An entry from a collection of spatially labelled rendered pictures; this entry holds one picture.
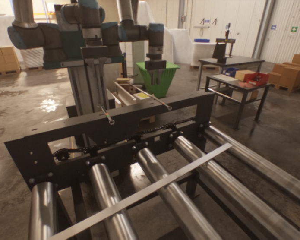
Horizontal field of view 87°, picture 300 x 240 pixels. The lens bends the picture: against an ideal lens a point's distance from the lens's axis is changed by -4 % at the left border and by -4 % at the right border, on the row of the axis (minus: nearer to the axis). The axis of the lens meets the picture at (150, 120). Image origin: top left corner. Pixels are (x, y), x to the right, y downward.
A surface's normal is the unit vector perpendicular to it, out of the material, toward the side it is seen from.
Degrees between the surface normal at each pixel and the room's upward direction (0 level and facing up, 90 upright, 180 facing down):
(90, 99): 90
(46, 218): 31
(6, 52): 90
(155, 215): 0
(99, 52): 90
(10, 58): 90
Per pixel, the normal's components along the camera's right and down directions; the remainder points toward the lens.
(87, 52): 0.47, 0.44
